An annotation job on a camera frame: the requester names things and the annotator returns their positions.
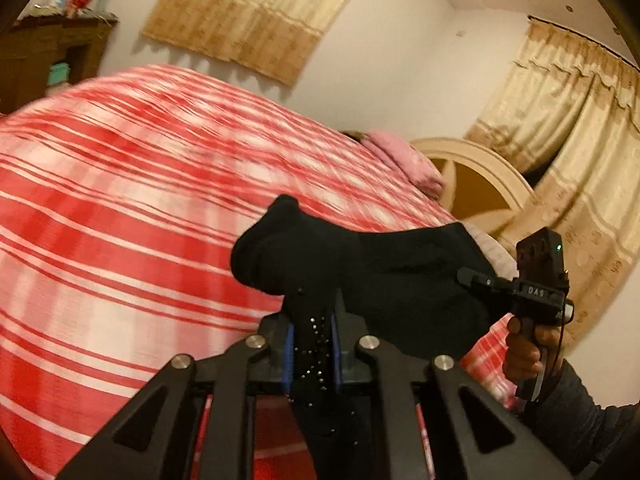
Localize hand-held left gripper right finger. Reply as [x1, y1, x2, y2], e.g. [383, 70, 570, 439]
[330, 292, 576, 480]

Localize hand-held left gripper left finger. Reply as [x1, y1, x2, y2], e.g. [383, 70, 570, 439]
[55, 310, 297, 480]

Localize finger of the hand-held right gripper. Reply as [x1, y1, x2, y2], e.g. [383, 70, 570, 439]
[457, 267, 516, 302]

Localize black pants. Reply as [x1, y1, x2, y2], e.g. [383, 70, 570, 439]
[230, 194, 501, 480]

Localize person's right forearm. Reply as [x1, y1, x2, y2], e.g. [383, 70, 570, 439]
[524, 360, 640, 476]

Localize person's right hand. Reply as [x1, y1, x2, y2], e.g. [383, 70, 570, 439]
[502, 325, 564, 387]

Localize cream wooden headboard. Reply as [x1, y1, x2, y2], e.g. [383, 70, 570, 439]
[410, 137, 536, 241]

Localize pink pillow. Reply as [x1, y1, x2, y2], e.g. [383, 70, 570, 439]
[361, 129, 446, 198]

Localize long beige draped curtain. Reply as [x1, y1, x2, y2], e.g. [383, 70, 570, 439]
[465, 17, 640, 361]

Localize red plaid bed sheet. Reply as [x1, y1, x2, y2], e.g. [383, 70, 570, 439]
[0, 64, 521, 480]

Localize beige window curtain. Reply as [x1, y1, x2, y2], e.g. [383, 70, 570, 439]
[141, 0, 381, 86]

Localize dark wooden cabinet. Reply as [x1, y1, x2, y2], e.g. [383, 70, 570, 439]
[0, 14, 118, 116]

